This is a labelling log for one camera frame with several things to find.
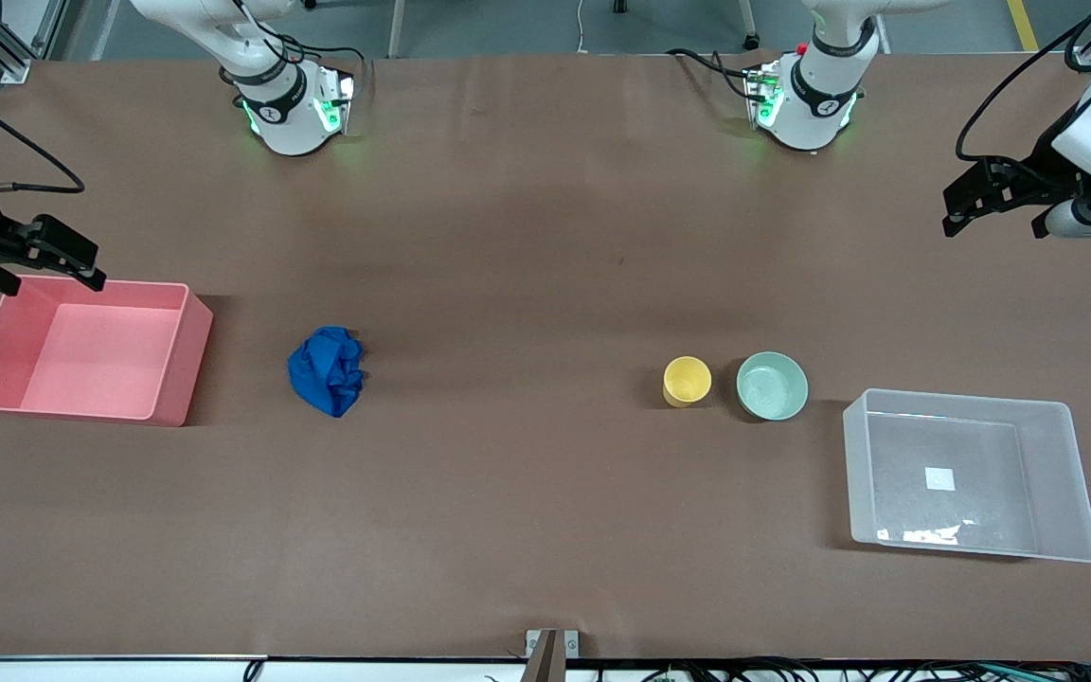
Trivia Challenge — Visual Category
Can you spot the light green bowl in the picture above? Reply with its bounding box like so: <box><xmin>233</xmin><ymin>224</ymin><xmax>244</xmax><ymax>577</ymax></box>
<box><xmin>736</xmin><ymin>351</ymin><xmax>810</xmax><ymax>422</ymax></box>

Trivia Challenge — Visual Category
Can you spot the blue cloth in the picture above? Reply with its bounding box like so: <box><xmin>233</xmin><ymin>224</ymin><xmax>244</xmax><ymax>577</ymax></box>
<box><xmin>287</xmin><ymin>326</ymin><xmax>367</xmax><ymax>419</ymax></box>

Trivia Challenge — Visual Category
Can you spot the yellow cup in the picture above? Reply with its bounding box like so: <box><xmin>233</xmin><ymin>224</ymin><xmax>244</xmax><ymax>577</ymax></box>
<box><xmin>663</xmin><ymin>356</ymin><xmax>712</xmax><ymax>408</ymax></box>

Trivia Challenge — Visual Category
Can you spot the pink plastic bin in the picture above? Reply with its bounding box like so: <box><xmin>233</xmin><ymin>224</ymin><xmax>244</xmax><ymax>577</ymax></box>
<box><xmin>0</xmin><ymin>275</ymin><xmax>215</xmax><ymax>427</ymax></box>

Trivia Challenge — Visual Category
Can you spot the clear plastic bin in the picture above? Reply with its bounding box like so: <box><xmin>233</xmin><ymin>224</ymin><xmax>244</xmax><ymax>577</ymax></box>
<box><xmin>842</xmin><ymin>388</ymin><xmax>1091</xmax><ymax>564</ymax></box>

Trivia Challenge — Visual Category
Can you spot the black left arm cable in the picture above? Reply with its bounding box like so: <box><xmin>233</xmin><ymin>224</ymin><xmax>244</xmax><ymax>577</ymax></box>
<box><xmin>956</xmin><ymin>0</ymin><xmax>1091</xmax><ymax>171</ymax></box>

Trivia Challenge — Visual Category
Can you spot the aluminium frame profile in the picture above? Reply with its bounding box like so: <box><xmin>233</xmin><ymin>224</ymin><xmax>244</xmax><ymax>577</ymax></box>
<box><xmin>0</xmin><ymin>0</ymin><xmax>68</xmax><ymax>84</ymax></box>

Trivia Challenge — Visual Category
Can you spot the black left base cable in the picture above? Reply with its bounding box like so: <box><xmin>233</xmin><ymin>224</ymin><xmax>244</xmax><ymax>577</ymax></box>
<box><xmin>667</xmin><ymin>47</ymin><xmax>757</xmax><ymax>100</ymax></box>

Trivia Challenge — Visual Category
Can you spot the black base cable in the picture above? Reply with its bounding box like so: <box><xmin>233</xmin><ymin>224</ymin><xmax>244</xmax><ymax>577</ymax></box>
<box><xmin>667</xmin><ymin>47</ymin><xmax>757</xmax><ymax>100</ymax></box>
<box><xmin>233</xmin><ymin>0</ymin><xmax>371</xmax><ymax>96</ymax></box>

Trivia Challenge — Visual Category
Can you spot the black right base cable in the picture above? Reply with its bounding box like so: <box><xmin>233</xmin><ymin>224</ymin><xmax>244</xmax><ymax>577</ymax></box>
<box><xmin>233</xmin><ymin>0</ymin><xmax>371</xmax><ymax>96</ymax></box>

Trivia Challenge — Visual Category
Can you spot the black cable bundle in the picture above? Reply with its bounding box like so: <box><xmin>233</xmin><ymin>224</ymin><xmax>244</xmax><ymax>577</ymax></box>
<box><xmin>593</xmin><ymin>656</ymin><xmax>1091</xmax><ymax>682</ymax></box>

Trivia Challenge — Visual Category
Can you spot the metal table edge bracket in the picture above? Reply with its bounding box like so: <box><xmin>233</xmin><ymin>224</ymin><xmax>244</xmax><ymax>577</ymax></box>
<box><xmin>525</xmin><ymin>628</ymin><xmax>581</xmax><ymax>682</ymax></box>

